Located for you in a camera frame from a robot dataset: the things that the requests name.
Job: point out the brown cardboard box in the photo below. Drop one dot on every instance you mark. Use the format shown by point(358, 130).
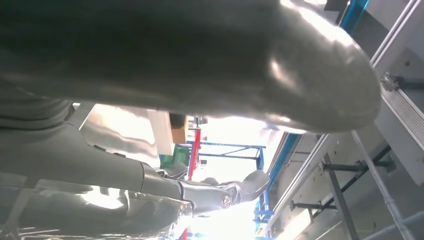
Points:
point(180, 136)

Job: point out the blue metal shelf rack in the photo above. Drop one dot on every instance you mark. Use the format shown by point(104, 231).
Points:
point(232, 144)

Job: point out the long blue beam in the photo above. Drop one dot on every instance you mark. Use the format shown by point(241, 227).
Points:
point(281, 155)

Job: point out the grey ceiling pipe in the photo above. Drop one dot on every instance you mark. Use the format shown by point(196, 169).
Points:
point(374, 172)

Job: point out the white upright panel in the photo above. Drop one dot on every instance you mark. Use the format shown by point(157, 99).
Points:
point(160, 132)

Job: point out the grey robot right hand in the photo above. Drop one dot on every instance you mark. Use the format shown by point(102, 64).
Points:
point(165, 49)

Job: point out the stainless steel workbench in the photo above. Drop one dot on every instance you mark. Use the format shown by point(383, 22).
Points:
point(116, 132)

